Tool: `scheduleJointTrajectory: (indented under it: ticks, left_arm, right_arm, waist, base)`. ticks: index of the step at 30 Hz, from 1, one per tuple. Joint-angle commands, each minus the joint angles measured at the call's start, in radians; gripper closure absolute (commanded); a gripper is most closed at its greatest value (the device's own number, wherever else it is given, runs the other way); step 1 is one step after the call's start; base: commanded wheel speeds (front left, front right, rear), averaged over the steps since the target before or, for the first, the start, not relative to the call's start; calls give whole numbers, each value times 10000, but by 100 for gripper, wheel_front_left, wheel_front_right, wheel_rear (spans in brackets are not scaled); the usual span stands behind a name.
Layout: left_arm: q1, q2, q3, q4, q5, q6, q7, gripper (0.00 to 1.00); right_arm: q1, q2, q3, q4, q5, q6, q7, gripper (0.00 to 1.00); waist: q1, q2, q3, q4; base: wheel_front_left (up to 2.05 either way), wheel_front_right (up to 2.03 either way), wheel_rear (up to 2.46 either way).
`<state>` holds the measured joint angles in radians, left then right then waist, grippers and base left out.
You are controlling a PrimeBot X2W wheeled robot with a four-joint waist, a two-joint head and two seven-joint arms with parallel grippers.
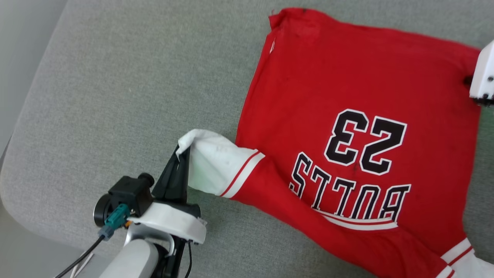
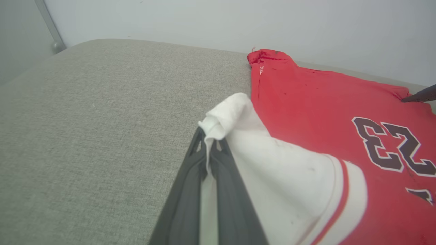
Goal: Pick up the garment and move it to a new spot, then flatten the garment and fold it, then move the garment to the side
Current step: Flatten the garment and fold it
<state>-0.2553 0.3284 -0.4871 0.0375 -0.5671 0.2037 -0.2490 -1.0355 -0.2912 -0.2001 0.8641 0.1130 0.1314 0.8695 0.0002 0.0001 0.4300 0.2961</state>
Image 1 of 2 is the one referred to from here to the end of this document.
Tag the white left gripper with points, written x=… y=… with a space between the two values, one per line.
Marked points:
x=173 y=222

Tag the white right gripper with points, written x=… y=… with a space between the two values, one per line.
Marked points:
x=484 y=73

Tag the red basketball jersey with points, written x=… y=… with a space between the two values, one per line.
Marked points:
x=347 y=77

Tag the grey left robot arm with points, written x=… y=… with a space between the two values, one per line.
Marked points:
x=133 y=256

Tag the grey fabric sofa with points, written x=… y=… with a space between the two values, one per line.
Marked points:
x=127 y=96

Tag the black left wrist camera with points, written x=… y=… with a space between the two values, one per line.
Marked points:
x=129 y=195

